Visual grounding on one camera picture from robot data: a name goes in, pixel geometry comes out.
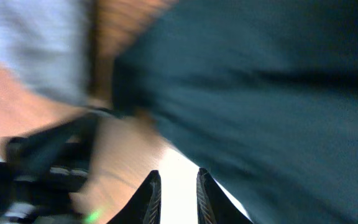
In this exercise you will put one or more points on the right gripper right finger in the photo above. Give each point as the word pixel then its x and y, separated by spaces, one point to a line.
pixel 213 206

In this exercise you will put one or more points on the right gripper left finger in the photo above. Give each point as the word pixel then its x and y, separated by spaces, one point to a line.
pixel 144 207

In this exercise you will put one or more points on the black t-shirt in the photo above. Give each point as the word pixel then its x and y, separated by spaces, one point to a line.
pixel 263 94

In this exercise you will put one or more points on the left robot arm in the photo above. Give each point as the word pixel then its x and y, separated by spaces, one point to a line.
pixel 41 170

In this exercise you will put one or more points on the folded grey khaki pants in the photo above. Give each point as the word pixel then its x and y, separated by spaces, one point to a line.
pixel 46 45

